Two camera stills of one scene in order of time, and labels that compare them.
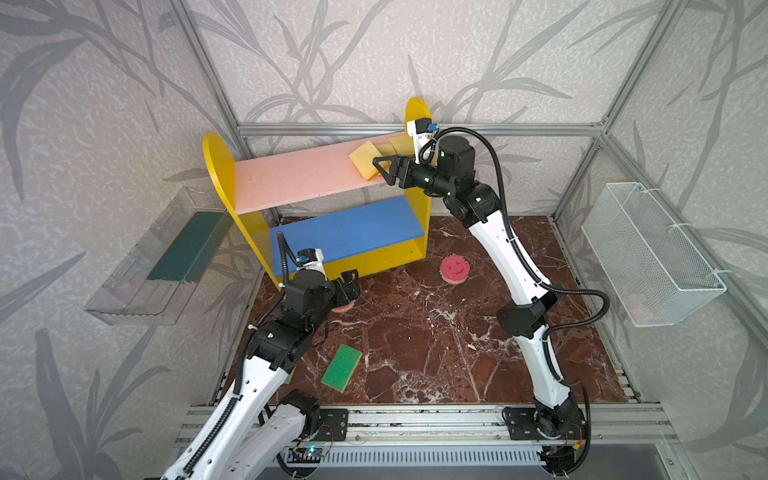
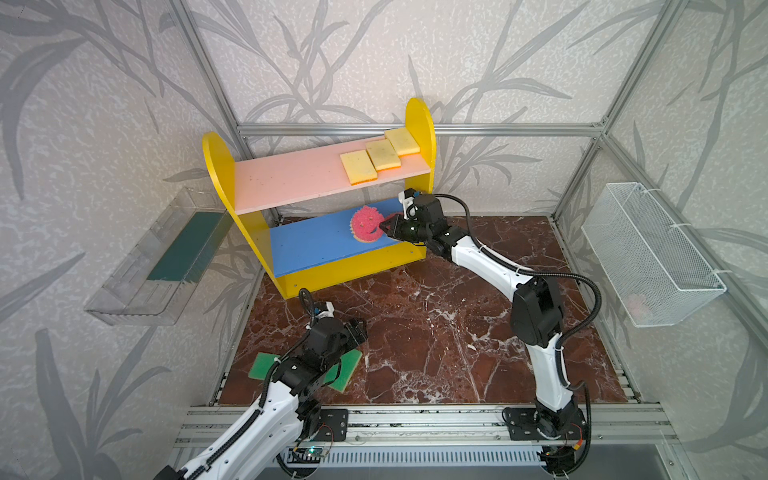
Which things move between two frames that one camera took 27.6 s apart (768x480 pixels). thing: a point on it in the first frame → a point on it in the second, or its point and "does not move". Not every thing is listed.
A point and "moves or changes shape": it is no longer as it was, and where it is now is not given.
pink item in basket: x=641 y=312 does not move
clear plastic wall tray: x=153 y=285 does not move
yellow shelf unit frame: x=256 y=228 → x=420 y=125
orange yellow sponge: x=364 y=156 moves or changes shape
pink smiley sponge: x=454 y=269 → x=365 y=224
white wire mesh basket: x=652 y=269 does not move
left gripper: x=346 y=287 → x=346 y=335
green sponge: x=342 y=367 does not move
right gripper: x=398 y=171 → x=399 y=225
